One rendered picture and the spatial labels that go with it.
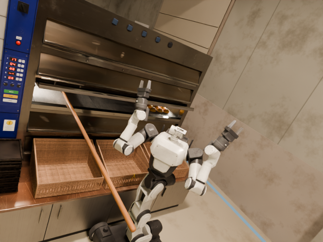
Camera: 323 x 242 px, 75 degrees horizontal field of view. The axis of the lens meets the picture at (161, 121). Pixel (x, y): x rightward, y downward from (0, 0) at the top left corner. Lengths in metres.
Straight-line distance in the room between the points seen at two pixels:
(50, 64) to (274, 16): 3.56
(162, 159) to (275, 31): 3.18
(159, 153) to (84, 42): 1.11
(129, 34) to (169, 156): 1.17
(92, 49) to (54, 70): 0.36
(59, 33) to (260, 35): 3.33
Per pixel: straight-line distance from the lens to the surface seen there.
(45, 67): 1.98
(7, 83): 1.98
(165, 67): 2.42
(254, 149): 3.92
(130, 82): 2.26
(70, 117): 2.24
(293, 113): 3.72
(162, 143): 1.61
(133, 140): 1.59
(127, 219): 1.20
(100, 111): 2.27
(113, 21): 2.02
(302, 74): 3.80
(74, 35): 1.97
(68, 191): 2.09
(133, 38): 2.14
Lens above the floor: 2.06
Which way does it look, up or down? 20 degrees down
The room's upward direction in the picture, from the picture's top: 23 degrees clockwise
